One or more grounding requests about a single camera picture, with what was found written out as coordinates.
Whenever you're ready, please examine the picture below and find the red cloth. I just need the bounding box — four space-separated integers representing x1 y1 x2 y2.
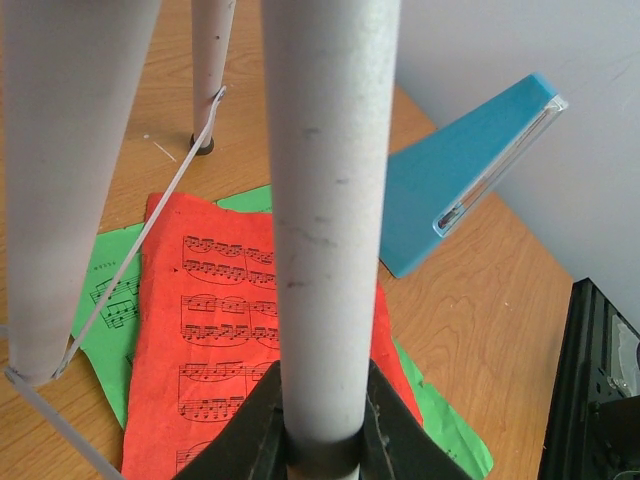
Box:
121 192 425 480

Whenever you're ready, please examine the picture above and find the white perforated music stand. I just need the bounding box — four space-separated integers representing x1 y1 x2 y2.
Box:
2 1 401 479

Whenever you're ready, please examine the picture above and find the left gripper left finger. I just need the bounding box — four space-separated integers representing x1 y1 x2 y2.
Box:
175 361 287 480

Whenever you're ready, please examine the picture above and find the green sheet music page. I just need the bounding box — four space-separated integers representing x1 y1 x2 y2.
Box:
69 183 495 480

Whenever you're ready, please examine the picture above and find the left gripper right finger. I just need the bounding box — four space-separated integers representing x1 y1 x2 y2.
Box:
359 362 470 480

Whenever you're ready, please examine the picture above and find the blue metronome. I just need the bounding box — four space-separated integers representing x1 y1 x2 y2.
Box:
379 74 568 278

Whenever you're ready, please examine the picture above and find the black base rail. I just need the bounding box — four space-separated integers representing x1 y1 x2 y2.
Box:
538 278 639 479

